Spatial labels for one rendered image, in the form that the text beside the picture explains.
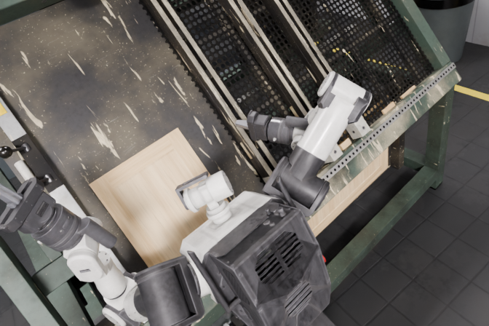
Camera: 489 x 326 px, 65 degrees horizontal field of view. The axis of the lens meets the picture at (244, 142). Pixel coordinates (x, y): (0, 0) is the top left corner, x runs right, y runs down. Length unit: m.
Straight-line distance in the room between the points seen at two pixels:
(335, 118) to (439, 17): 2.96
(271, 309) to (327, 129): 0.46
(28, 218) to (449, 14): 3.57
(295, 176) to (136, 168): 0.64
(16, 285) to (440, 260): 2.07
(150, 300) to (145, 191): 0.59
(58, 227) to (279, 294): 0.50
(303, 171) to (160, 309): 0.48
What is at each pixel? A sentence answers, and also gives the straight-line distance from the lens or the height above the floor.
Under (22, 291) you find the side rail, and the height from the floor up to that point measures 1.17.
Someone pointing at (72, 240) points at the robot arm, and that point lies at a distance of 0.97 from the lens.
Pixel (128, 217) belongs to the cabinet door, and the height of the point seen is 1.14.
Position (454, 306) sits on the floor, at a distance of 2.39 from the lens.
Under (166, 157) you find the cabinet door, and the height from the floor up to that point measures 1.22.
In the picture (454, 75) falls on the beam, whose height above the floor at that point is 0.85.
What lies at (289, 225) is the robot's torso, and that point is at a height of 1.41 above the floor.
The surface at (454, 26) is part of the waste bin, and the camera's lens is 3.98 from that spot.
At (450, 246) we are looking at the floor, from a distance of 2.59.
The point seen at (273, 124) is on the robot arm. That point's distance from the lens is 1.29.
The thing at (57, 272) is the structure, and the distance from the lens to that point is 1.48.
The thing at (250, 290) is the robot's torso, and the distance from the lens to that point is 0.83.
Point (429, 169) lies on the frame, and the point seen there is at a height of 0.18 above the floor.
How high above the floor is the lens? 2.06
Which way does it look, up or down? 37 degrees down
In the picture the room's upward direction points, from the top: 16 degrees counter-clockwise
